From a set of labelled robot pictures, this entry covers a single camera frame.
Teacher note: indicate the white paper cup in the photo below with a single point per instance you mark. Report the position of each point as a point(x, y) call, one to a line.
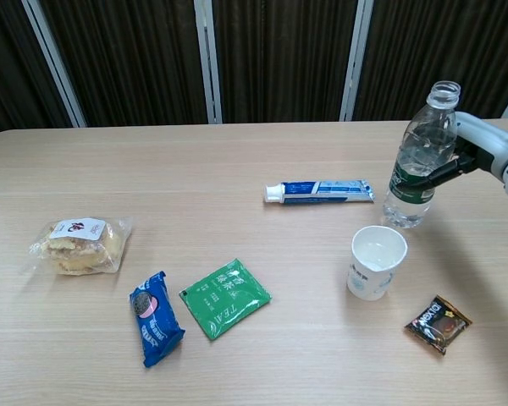
point(366, 283)

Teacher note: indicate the blue white toothpaste tube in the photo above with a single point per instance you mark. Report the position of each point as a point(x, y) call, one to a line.
point(321, 190)

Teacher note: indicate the dark brown snack packet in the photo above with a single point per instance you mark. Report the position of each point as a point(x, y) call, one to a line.
point(438, 325)

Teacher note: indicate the green tea sachet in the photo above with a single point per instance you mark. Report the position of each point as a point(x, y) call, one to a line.
point(224, 300)

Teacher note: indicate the dark pleated screen panel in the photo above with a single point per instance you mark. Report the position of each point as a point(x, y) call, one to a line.
point(406, 42)
point(8, 63)
point(279, 63)
point(127, 63)

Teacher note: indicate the blue cookie packet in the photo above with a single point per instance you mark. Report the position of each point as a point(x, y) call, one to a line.
point(156, 325)

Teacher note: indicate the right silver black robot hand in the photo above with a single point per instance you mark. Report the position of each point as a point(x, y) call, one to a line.
point(487, 139)

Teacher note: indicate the transparent plastic water bottle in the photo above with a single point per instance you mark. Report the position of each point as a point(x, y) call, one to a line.
point(406, 207)

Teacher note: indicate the clear wrapped pastry packet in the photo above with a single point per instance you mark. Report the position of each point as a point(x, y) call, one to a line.
point(80, 249)

